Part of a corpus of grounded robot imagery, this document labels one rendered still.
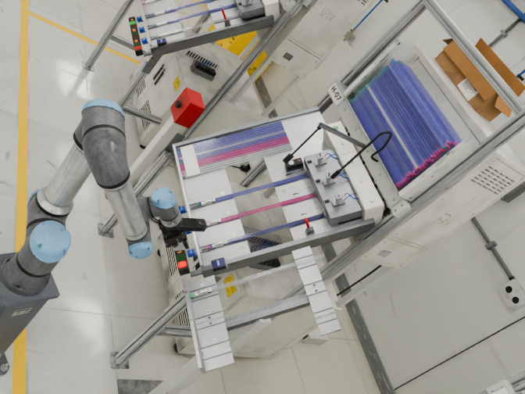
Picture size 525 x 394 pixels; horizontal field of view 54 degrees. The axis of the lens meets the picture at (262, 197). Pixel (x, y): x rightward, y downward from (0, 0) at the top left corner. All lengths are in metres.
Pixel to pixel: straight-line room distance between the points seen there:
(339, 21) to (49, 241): 2.19
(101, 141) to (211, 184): 0.92
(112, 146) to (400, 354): 2.74
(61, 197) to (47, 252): 0.17
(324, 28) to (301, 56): 0.22
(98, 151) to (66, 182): 0.26
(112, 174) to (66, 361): 1.19
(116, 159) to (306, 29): 1.98
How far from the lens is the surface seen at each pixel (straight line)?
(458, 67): 2.52
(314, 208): 2.15
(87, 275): 2.71
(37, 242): 1.68
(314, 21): 3.19
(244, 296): 2.30
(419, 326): 3.67
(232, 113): 3.44
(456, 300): 3.55
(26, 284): 1.80
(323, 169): 2.20
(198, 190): 2.26
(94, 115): 1.51
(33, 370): 2.38
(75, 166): 1.62
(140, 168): 3.05
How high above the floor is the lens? 2.03
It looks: 30 degrees down
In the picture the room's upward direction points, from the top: 46 degrees clockwise
